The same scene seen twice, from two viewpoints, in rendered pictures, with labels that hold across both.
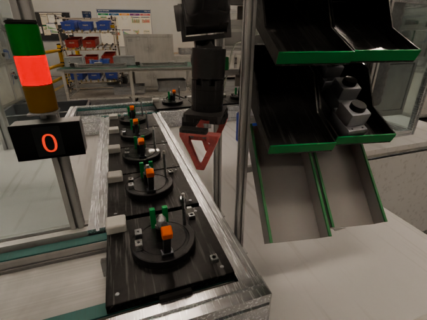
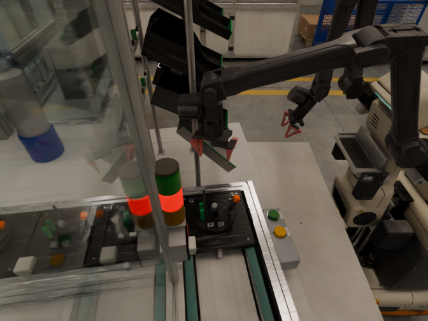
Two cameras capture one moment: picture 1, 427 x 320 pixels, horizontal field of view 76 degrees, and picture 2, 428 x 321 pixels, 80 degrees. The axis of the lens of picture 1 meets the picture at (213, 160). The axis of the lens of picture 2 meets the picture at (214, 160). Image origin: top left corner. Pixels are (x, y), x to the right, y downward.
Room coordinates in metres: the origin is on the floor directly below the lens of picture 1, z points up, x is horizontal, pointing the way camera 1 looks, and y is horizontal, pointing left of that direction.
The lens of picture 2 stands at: (0.37, 0.65, 1.74)
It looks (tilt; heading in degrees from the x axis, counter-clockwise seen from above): 42 degrees down; 281
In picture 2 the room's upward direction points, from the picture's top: straight up
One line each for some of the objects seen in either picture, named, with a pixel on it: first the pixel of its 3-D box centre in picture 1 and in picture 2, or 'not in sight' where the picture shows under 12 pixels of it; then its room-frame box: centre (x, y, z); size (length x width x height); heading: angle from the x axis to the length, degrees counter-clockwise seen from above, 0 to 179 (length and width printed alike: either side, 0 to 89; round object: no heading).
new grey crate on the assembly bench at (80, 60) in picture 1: (74, 61); not in sight; (5.62, 2.68, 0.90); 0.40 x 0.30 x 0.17; 12
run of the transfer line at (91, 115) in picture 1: (246, 105); not in sight; (1.97, -0.24, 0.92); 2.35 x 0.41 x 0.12; 109
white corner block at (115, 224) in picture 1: (116, 226); (188, 246); (0.53, 0.23, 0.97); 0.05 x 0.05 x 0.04; 19
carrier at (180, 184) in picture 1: (148, 176); not in sight; (0.71, 0.19, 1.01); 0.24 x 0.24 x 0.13; 19
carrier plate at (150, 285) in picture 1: (164, 247); (214, 219); (0.47, 0.11, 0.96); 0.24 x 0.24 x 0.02; 19
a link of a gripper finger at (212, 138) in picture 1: (202, 142); (224, 148); (0.46, 0.02, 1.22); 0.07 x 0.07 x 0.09; 81
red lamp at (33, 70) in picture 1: (33, 70); (170, 195); (0.52, 0.33, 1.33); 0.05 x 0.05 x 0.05
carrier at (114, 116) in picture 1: (131, 113); not in sight; (1.41, 0.43, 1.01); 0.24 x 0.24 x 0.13; 19
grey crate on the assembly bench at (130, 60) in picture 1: (124, 60); not in sight; (5.83, 1.78, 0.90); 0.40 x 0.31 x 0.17; 100
